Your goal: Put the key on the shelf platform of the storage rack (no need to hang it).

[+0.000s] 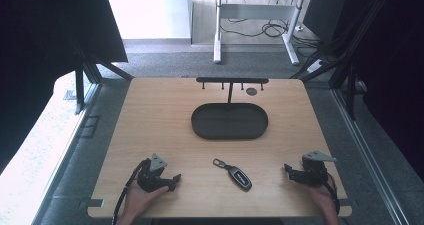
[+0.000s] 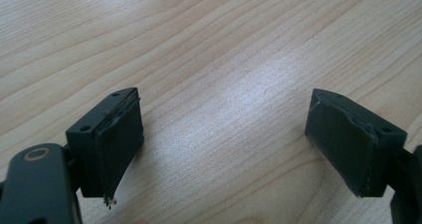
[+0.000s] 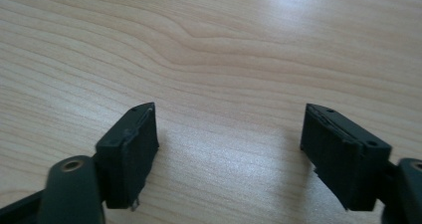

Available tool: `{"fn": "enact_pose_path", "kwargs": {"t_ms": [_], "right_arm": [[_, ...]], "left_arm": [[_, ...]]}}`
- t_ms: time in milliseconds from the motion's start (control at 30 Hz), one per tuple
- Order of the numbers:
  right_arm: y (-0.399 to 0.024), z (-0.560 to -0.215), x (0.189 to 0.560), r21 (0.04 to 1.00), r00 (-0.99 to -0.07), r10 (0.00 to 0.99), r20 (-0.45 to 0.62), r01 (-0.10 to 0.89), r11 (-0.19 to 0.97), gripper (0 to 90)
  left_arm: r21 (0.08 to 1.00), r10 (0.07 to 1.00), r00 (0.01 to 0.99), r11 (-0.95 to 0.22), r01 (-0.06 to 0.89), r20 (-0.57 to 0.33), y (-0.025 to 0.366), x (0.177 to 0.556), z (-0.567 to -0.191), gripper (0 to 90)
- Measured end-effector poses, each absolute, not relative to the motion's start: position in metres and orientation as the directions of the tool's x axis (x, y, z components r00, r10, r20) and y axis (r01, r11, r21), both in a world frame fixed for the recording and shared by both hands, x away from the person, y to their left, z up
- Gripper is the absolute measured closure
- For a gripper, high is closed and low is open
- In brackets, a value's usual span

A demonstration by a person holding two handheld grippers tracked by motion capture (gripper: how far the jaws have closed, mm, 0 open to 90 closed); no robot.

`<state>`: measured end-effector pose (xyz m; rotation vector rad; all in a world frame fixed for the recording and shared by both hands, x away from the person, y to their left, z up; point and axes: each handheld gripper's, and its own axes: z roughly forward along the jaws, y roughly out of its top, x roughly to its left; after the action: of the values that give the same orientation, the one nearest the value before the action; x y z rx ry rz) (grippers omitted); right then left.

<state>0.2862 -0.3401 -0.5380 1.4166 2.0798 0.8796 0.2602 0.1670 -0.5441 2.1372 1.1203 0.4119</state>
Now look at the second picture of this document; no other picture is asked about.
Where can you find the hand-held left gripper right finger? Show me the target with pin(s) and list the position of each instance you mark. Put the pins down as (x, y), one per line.
(351, 141)

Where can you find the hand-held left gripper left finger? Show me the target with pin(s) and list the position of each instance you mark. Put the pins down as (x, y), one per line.
(109, 144)

